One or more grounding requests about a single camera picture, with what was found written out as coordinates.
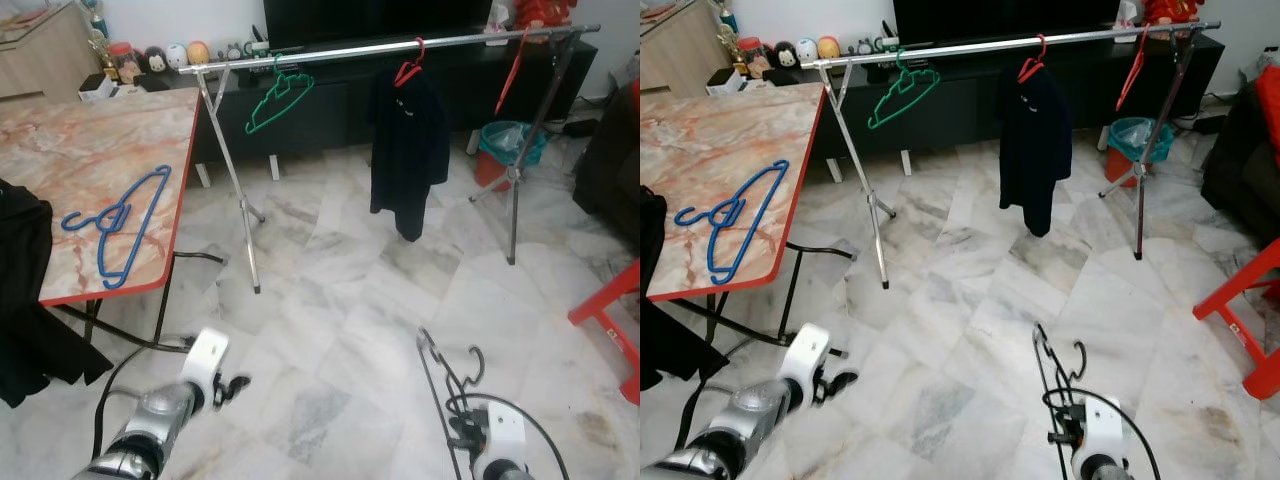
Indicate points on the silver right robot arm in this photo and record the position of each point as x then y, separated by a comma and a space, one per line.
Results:
1100, 472
505, 472

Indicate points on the blue plastic hanger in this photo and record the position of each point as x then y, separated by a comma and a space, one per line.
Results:
112, 213
728, 208

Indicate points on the green plastic hanger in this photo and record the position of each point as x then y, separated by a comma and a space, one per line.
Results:
908, 78
285, 82

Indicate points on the red plastic hanger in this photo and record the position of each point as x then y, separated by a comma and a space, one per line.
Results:
405, 74
1130, 80
1030, 70
510, 85

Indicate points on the plain black garment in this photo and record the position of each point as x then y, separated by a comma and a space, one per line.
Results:
665, 340
30, 300

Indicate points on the marble top folding table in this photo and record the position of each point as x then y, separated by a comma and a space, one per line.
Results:
720, 150
90, 150

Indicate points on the black shirt small white print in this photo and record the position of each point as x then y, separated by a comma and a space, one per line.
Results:
405, 150
1035, 150

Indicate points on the black low tv console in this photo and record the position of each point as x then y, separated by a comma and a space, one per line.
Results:
330, 120
960, 115

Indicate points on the red bin with teal bag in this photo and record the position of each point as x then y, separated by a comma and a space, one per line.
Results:
505, 140
1135, 137

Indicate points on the black round plush toy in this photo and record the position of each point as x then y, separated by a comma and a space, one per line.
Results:
784, 56
154, 61

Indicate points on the white round plush toy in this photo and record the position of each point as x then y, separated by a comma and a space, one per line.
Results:
806, 52
176, 57

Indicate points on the small grey figurine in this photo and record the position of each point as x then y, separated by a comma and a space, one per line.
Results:
862, 48
232, 53

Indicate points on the yellow round plush toy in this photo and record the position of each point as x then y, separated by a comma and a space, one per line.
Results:
829, 49
198, 54

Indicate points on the red lid jar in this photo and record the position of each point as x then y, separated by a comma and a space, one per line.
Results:
750, 60
121, 64

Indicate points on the green mug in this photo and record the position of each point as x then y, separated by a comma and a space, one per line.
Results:
258, 50
888, 45

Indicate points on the silver metal clothes rack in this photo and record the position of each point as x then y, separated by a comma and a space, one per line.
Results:
980, 46
350, 52

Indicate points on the gold trophy figurine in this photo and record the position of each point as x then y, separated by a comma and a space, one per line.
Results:
99, 50
728, 45

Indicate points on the light wood cabinet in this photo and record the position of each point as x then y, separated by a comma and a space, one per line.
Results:
45, 60
680, 55

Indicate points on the black television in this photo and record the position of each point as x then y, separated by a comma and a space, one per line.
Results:
1000, 16
380, 18

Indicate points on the white tissue box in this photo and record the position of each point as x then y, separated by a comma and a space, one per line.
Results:
498, 28
1127, 22

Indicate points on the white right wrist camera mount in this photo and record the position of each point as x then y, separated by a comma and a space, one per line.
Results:
500, 440
1102, 435

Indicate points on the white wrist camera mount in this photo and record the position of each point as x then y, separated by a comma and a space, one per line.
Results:
805, 355
500, 440
205, 360
1102, 435

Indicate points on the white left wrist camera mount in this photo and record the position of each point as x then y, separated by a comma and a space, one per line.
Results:
205, 360
805, 355

